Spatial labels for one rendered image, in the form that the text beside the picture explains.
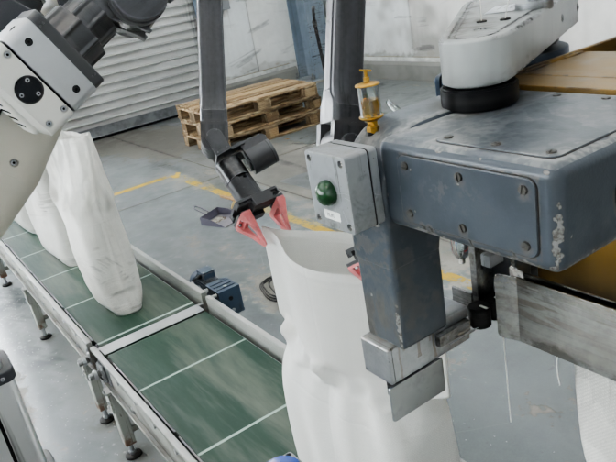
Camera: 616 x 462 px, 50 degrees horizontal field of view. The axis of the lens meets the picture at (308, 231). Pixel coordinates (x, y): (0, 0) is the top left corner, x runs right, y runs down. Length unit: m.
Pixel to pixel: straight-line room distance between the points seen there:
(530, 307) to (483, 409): 1.60
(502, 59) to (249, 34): 8.60
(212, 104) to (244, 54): 7.87
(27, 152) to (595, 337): 0.82
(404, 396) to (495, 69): 0.42
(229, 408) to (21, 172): 1.13
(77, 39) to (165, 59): 7.80
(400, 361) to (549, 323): 0.19
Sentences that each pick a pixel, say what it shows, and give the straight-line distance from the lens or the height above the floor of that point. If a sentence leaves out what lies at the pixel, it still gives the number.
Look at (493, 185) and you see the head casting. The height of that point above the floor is 1.31.
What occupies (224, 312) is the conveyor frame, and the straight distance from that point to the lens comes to 2.48.
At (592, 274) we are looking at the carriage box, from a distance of 0.99.
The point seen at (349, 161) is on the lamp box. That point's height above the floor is 1.32.
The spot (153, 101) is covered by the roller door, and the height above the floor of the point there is 0.27.
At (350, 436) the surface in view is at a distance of 1.25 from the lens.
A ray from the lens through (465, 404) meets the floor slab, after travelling 2.50.
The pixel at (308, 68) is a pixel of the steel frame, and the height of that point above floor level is 0.15.
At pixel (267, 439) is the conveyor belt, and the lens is 1.87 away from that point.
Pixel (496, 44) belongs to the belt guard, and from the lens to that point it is 0.78.
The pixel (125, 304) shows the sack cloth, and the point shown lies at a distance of 2.73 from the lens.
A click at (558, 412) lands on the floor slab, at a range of 2.47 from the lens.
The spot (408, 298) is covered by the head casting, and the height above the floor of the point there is 1.13.
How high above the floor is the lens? 1.52
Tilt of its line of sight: 22 degrees down
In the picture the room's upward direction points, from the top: 10 degrees counter-clockwise
